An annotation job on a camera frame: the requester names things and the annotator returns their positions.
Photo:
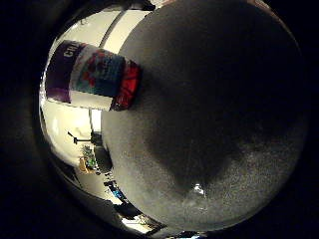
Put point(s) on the yogurt cup with purple label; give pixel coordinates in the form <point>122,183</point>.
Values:
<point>94,77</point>

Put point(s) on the black tripod stand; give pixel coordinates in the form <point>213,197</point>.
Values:
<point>83,139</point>

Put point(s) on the green plant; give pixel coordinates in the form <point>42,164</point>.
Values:
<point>88,156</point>

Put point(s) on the wooden shelf with items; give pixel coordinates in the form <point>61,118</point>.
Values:
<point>83,165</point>

